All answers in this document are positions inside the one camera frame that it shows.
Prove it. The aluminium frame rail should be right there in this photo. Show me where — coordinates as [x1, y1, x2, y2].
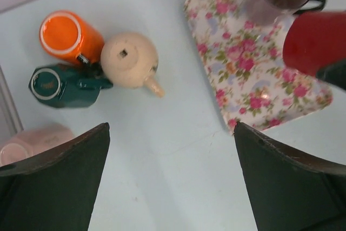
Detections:
[1, 69, 23, 135]

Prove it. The orange mug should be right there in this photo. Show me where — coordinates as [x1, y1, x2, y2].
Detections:
[38, 10, 104, 65]

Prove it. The dark green mug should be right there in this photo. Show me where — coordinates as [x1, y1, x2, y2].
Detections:
[28, 63, 113, 109]

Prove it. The pink ceramic mug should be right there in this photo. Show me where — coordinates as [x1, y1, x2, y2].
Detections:
[1, 123, 75, 166]

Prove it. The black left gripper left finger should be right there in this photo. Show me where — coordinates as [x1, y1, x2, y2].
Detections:
[1, 123, 110, 230]

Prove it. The floral pattern tray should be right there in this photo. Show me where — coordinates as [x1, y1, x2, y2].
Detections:
[184, 0, 333, 131]

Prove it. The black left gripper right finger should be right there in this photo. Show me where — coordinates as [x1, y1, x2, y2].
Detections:
[234, 122, 345, 230]

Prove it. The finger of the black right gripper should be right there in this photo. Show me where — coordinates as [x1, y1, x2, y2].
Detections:
[316, 59, 346, 90]

